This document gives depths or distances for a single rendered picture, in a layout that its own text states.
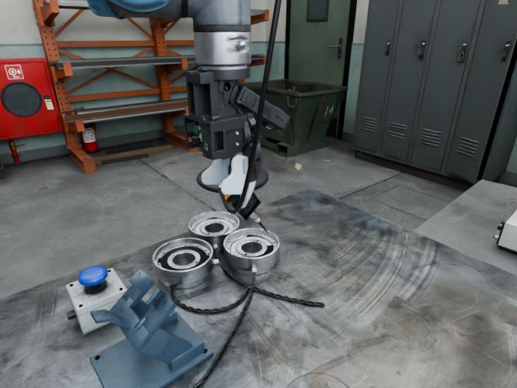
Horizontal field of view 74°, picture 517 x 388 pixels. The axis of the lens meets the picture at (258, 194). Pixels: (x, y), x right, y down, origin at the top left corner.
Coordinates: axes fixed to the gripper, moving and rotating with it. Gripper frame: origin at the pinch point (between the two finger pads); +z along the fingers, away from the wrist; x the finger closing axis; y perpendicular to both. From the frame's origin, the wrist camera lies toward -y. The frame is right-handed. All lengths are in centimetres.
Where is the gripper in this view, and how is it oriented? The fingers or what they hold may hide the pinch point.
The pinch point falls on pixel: (239, 195)
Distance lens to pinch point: 56.9
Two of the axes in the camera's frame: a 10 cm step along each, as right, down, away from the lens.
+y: -7.5, 2.8, -6.0
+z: 0.0, 9.1, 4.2
